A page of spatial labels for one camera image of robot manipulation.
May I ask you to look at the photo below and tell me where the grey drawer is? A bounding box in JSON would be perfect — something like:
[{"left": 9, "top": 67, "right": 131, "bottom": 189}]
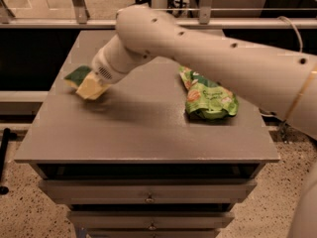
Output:
[
  {"left": 39, "top": 179, "right": 257, "bottom": 205},
  {"left": 68, "top": 211, "right": 234, "bottom": 230}
]

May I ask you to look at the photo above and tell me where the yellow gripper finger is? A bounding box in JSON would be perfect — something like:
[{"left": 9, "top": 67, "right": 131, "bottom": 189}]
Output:
[{"left": 76, "top": 72, "right": 109, "bottom": 100}]

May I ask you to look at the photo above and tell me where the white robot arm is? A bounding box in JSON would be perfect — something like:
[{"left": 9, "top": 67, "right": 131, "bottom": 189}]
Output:
[{"left": 77, "top": 6, "right": 317, "bottom": 139}]

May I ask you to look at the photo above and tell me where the green and yellow sponge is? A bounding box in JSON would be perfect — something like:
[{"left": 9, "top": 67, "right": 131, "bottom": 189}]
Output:
[{"left": 64, "top": 65, "right": 91, "bottom": 89}]

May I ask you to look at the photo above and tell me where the grey top drawer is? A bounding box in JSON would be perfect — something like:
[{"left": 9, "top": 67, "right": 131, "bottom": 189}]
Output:
[{"left": 39, "top": 179, "right": 257, "bottom": 205}]

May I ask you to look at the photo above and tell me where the green rice chip bag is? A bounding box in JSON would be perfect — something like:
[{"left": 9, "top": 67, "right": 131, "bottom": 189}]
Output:
[{"left": 179, "top": 66, "right": 239, "bottom": 121}]

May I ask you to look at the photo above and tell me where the white cable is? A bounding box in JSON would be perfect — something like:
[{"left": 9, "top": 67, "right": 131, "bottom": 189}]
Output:
[{"left": 276, "top": 15, "right": 304, "bottom": 54}]

